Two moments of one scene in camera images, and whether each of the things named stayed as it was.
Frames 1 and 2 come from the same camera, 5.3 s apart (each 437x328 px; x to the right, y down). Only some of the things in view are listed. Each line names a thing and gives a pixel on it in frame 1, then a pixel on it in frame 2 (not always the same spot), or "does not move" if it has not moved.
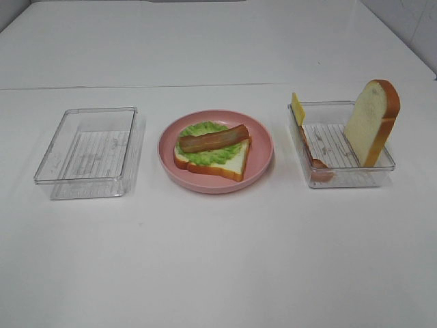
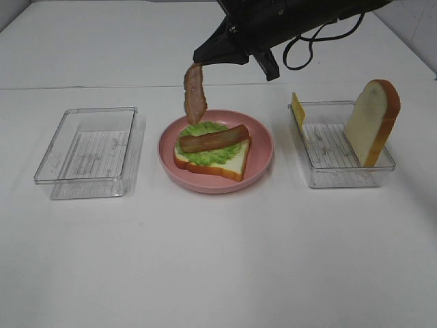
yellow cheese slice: [298, 109] does not move
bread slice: [233, 168] does not move
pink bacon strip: [319, 172] to [194, 93]
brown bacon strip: [225, 137] does not move
